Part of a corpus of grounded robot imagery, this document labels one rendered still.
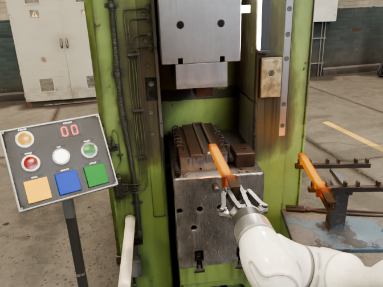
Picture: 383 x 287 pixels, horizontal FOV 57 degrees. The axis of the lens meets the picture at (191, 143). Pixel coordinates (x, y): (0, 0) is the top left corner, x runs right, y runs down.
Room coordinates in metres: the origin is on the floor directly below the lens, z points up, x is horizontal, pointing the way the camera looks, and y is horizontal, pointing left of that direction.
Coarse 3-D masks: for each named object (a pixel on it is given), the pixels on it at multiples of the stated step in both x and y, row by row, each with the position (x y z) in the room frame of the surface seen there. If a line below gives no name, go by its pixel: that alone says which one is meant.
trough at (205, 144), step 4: (196, 124) 1.76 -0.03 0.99; (200, 124) 1.76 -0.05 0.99; (196, 128) 1.72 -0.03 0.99; (200, 128) 1.71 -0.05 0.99; (200, 132) 1.65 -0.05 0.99; (204, 132) 1.63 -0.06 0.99; (200, 136) 1.59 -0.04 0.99; (204, 136) 1.59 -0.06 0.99; (204, 140) 1.54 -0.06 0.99; (208, 140) 1.50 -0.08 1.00; (204, 144) 1.49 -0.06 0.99; (208, 144) 1.48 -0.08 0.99; (204, 148) 1.44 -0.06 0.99; (208, 148) 1.43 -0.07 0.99
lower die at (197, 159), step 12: (180, 132) 1.68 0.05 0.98; (192, 132) 1.64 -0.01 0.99; (180, 144) 1.51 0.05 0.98; (192, 144) 1.48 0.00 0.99; (180, 156) 1.37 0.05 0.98; (192, 156) 1.35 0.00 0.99; (204, 156) 1.36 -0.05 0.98; (180, 168) 1.36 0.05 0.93; (192, 168) 1.35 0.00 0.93; (204, 168) 1.36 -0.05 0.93; (216, 168) 1.36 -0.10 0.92
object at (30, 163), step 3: (27, 159) 1.10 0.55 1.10; (30, 159) 1.10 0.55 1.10; (33, 159) 1.11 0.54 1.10; (36, 159) 1.11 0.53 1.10; (24, 162) 1.09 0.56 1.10; (27, 162) 1.10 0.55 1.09; (30, 162) 1.10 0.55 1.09; (33, 162) 1.10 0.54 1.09; (36, 162) 1.11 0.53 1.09; (24, 165) 1.09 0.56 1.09; (27, 165) 1.09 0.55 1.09; (30, 165) 1.09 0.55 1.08; (33, 165) 1.10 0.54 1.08; (36, 165) 1.10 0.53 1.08; (27, 168) 1.09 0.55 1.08; (30, 168) 1.09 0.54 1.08; (33, 168) 1.09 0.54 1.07
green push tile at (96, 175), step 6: (84, 168) 1.15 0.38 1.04; (90, 168) 1.16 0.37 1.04; (96, 168) 1.17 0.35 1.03; (102, 168) 1.18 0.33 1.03; (90, 174) 1.15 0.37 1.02; (96, 174) 1.16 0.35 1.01; (102, 174) 1.16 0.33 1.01; (90, 180) 1.14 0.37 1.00; (96, 180) 1.15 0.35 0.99; (102, 180) 1.15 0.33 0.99; (108, 180) 1.16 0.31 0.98; (90, 186) 1.13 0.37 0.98
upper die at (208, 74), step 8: (176, 64) 1.35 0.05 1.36; (184, 64) 1.35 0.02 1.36; (192, 64) 1.35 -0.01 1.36; (200, 64) 1.36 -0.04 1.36; (208, 64) 1.36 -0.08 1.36; (216, 64) 1.36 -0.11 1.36; (224, 64) 1.37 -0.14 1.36; (176, 72) 1.35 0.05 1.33; (184, 72) 1.35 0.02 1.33; (192, 72) 1.35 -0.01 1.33; (200, 72) 1.36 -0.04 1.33; (208, 72) 1.36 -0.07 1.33; (216, 72) 1.36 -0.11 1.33; (224, 72) 1.37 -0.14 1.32; (176, 80) 1.35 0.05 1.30; (184, 80) 1.35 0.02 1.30; (192, 80) 1.35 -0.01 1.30; (200, 80) 1.36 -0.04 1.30; (208, 80) 1.36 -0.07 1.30; (216, 80) 1.36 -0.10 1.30; (224, 80) 1.37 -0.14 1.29; (176, 88) 1.35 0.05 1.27; (184, 88) 1.35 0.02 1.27
